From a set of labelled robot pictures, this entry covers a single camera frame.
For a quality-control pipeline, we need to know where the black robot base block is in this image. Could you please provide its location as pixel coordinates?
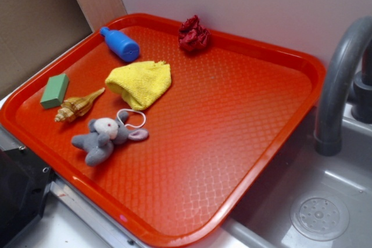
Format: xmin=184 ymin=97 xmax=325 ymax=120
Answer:
xmin=1 ymin=146 xmax=54 ymax=247

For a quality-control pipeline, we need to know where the blue plastic bottle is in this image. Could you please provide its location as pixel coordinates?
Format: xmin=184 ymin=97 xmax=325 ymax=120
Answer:
xmin=99 ymin=27 xmax=140 ymax=63

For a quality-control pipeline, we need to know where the yellow knitted cloth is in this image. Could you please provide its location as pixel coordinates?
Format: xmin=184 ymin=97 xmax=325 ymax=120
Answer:
xmin=105 ymin=61 xmax=172 ymax=111

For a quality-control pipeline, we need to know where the crumpled red cloth ball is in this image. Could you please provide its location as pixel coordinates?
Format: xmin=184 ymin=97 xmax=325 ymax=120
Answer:
xmin=178 ymin=15 xmax=211 ymax=52

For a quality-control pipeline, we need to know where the grey plush mouse toy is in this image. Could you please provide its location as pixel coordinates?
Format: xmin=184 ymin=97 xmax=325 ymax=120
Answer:
xmin=71 ymin=109 xmax=149 ymax=167

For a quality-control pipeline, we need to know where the tan spiral seashell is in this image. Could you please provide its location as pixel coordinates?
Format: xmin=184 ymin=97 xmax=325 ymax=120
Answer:
xmin=54 ymin=88 xmax=105 ymax=123

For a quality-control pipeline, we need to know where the green rectangular block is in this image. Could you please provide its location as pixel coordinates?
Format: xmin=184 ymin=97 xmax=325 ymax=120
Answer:
xmin=40 ymin=74 xmax=69 ymax=109

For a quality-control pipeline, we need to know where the grey plastic sink basin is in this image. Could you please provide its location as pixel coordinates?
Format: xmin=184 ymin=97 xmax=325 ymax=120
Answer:
xmin=223 ymin=99 xmax=372 ymax=248

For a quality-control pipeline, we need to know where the grey sink faucet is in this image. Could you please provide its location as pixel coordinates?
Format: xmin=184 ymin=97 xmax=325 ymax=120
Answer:
xmin=314 ymin=16 xmax=371 ymax=156

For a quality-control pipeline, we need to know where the brown cardboard panel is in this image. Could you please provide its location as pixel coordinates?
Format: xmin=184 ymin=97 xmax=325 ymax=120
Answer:
xmin=1 ymin=0 xmax=91 ymax=98

